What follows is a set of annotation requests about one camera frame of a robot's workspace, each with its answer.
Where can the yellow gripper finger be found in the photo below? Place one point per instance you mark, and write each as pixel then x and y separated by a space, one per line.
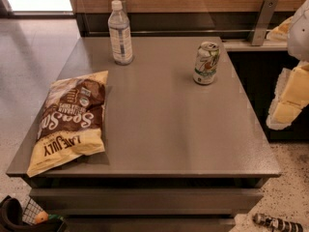
pixel 280 33
pixel 291 96

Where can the grey cabinet drawer front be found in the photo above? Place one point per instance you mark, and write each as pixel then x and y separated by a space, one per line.
pixel 146 201

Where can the clear plastic water bottle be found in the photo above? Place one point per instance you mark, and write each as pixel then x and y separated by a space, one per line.
pixel 119 31

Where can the black bag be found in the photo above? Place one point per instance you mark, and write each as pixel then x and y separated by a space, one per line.
pixel 11 219

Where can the green white 7up can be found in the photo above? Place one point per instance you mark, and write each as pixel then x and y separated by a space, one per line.
pixel 207 58

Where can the grey metal bracket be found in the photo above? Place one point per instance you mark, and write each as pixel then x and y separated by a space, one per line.
pixel 258 33

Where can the black white striped cylinder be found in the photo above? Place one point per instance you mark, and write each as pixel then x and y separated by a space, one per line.
pixel 277 223

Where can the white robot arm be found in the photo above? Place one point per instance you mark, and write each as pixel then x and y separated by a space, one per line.
pixel 298 35

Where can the brown yellow chip bag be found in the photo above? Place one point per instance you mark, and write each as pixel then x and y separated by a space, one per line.
pixel 71 122

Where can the wire basket with orange ball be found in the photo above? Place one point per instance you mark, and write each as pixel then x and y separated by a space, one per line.
pixel 32 213

